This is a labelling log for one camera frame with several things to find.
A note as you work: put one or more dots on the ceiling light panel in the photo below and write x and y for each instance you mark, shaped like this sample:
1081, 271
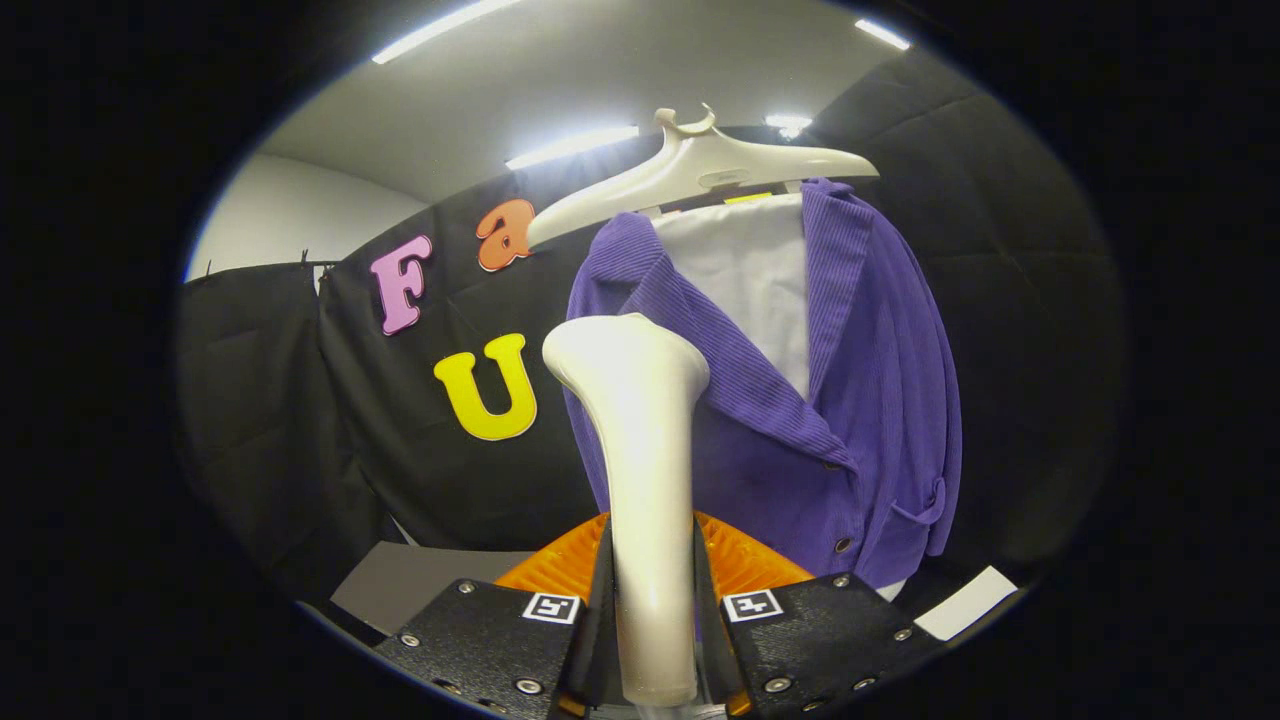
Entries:
882, 34

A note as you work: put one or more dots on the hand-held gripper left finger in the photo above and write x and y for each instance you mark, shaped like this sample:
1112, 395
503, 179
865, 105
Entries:
500, 640

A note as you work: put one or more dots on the white sheet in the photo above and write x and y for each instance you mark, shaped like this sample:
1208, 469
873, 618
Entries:
965, 603

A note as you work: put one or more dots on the small ceiling light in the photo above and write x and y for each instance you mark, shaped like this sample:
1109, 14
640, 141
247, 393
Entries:
788, 124

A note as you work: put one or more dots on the white garment steamer head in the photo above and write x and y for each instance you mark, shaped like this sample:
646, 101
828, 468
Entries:
640, 450

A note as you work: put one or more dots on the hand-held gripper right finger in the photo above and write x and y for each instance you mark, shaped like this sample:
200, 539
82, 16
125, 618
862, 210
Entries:
810, 630

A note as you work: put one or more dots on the white plastic hanger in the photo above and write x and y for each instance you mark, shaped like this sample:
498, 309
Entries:
700, 165

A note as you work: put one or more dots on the grey cabinet with dark top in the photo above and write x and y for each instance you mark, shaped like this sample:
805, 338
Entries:
410, 585

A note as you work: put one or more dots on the large ceiling light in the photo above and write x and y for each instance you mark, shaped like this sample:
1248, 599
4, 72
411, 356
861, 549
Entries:
440, 28

